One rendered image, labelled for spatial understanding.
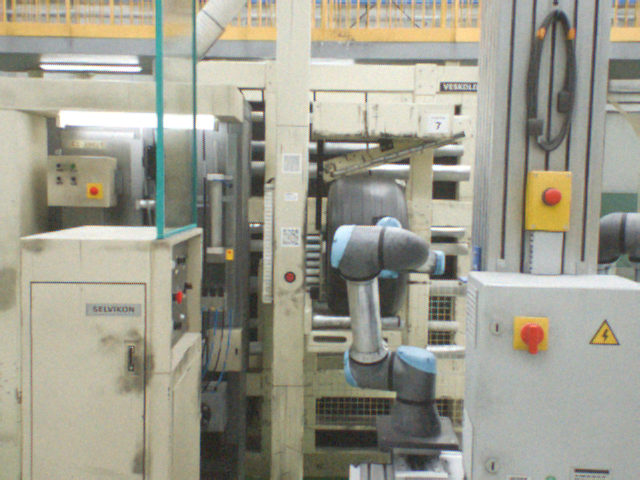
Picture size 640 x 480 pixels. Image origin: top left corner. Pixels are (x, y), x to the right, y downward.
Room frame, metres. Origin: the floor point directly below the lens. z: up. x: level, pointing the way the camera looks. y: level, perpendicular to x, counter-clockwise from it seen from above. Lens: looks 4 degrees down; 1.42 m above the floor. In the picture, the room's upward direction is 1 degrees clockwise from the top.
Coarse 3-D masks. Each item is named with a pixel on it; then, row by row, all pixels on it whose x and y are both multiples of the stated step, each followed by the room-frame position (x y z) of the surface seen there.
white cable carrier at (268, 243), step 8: (264, 184) 2.75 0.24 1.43; (272, 184) 2.75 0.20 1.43; (264, 192) 2.75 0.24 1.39; (272, 192) 2.75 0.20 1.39; (264, 200) 2.75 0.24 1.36; (272, 200) 2.79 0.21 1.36; (264, 208) 2.75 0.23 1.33; (272, 208) 2.75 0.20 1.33; (264, 216) 2.75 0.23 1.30; (272, 216) 2.75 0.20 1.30; (264, 224) 2.75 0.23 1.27; (272, 224) 2.79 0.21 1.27; (264, 232) 2.75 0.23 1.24; (272, 232) 2.77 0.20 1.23; (264, 240) 2.75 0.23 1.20; (272, 240) 2.79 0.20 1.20; (264, 248) 2.75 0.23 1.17; (272, 248) 2.78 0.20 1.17; (264, 256) 2.75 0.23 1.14; (272, 256) 2.77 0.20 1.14; (264, 264) 2.75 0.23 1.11; (272, 264) 2.78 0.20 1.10; (264, 272) 2.75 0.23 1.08; (272, 272) 2.77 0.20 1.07; (264, 280) 2.75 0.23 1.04; (272, 280) 2.79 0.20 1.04; (264, 288) 2.75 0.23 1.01; (272, 288) 2.79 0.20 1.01; (264, 296) 2.75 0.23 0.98; (272, 296) 2.76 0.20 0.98
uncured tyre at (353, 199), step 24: (336, 192) 2.67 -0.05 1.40; (360, 192) 2.64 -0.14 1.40; (384, 192) 2.65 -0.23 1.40; (336, 216) 2.59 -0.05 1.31; (360, 216) 2.57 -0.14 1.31; (408, 216) 2.62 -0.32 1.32; (336, 288) 2.59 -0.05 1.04; (384, 288) 2.57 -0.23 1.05; (336, 312) 2.71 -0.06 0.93; (384, 312) 2.67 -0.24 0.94
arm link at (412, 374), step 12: (408, 348) 2.03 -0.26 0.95; (420, 348) 2.05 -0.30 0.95; (396, 360) 1.98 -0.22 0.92; (408, 360) 1.96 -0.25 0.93; (420, 360) 1.95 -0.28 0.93; (432, 360) 1.97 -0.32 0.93; (396, 372) 1.97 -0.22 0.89; (408, 372) 1.96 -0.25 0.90; (420, 372) 1.95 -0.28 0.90; (432, 372) 1.96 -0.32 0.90; (396, 384) 1.97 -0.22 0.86; (408, 384) 1.95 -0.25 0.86; (420, 384) 1.95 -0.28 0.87; (432, 384) 1.96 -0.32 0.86; (408, 396) 1.96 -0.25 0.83; (420, 396) 1.95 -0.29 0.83; (432, 396) 1.97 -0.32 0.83
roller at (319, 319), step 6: (318, 318) 2.67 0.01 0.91; (324, 318) 2.67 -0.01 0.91; (330, 318) 2.67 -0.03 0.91; (336, 318) 2.67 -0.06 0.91; (342, 318) 2.67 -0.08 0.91; (348, 318) 2.67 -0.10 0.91; (384, 318) 2.67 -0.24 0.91; (390, 318) 2.67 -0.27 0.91; (396, 318) 2.67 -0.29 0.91; (318, 324) 2.67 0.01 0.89; (324, 324) 2.67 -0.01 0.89; (330, 324) 2.67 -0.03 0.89; (336, 324) 2.67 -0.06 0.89; (342, 324) 2.67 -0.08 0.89; (348, 324) 2.67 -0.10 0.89; (384, 324) 2.67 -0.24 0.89; (390, 324) 2.67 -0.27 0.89; (396, 324) 2.67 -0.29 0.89
